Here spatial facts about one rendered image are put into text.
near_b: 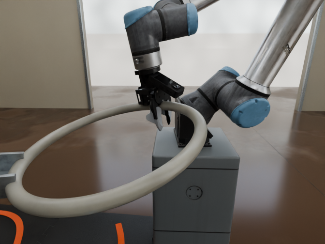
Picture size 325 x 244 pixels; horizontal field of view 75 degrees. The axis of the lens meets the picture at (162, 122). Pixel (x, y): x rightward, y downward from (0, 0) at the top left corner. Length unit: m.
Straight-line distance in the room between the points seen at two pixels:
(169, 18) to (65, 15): 4.78
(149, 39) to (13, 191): 0.49
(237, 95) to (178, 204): 0.58
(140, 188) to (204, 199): 0.76
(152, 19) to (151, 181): 0.46
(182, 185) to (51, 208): 0.73
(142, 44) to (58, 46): 4.84
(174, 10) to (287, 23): 0.41
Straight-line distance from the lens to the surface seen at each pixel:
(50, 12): 5.54
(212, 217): 1.17
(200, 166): 1.00
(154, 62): 0.66
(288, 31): 0.90
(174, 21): 0.67
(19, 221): 2.17
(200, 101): 1.02
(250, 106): 0.88
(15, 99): 6.20
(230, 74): 1.05
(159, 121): 0.71
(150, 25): 0.66
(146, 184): 0.36
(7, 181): 0.54
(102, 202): 0.37
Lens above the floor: 1.29
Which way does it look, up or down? 18 degrees down
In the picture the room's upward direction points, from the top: straight up
